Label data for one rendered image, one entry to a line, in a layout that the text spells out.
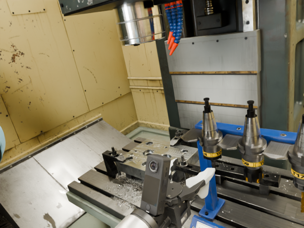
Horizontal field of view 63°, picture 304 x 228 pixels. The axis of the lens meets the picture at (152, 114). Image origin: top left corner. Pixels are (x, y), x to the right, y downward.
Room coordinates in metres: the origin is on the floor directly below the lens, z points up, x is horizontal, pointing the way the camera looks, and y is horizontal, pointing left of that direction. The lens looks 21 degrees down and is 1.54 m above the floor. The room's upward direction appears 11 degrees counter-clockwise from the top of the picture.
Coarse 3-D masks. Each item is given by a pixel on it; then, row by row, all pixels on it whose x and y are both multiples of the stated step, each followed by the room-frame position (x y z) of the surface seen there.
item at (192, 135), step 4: (192, 128) 0.66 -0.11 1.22; (196, 128) 0.66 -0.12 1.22; (188, 132) 0.64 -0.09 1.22; (192, 132) 0.64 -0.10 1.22; (196, 132) 0.63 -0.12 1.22; (184, 136) 0.62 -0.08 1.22; (188, 136) 0.62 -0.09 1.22; (192, 136) 0.61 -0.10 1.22; (196, 136) 0.61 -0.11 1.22; (184, 140) 0.61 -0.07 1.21; (188, 140) 0.60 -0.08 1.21; (192, 140) 0.59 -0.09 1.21; (196, 140) 0.59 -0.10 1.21
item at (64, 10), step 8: (64, 0) 0.79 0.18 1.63; (72, 0) 0.77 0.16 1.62; (80, 0) 0.74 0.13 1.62; (88, 0) 0.72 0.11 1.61; (96, 0) 0.70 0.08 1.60; (104, 0) 0.68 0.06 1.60; (112, 0) 0.67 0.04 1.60; (120, 0) 0.66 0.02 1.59; (128, 0) 0.70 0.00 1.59; (136, 0) 0.75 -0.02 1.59; (64, 8) 0.80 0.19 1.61; (72, 8) 0.77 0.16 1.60; (80, 8) 0.75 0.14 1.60; (88, 8) 0.74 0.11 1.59; (96, 8) 0.75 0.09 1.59; (104, 8) 0.81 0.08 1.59
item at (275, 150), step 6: (270, 144) 0.50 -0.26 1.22; (276, 144) 0.49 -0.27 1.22; (282, 144) 0.49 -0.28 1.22; (288, 144) 0.48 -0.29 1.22; (264, 150) 0.48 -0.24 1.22; (270, 150) 0.48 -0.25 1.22; (276, 150) 0.47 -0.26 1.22; (282, 150) 0.47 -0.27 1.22; (288, 150) 0.46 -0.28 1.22; (270, 156) 0.46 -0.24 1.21; (276, 156) 0.45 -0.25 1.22; (282, 156) 0.45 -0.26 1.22; (288, 156) 0.44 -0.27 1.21
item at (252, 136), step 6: (246, 114) 0.52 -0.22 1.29; (246, 120) 0.51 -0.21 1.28; (252, 120) 0.50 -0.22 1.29; (246, 126) 0.51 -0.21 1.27; (252, 126) 0.50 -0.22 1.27; (258, 126) 0.50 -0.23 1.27; (246, 132) 0.50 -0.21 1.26; (252, 132) 0.50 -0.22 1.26; (258, 132) 0.50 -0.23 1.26; (246, 138) 0.50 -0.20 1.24; (252, 138) 0.49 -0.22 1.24; (258, 138) 0.49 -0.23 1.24; (246, 144) 0.50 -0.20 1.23; (252, 144) 0.49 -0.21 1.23; (258, 144) 0.49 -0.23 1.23
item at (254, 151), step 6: (240, 138) 0.54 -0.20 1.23; (264, 138) 0.51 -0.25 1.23; (240, 144) 0.51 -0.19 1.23; (264, 144) 0.49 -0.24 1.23; (240, 150) 0.51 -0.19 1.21; (246, 150) 0.50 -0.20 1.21; (252, 150) 0.48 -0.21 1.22; (258, 150) 0.48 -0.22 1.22; (252, 156) 0.48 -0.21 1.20; (258, 156) 0.48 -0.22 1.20
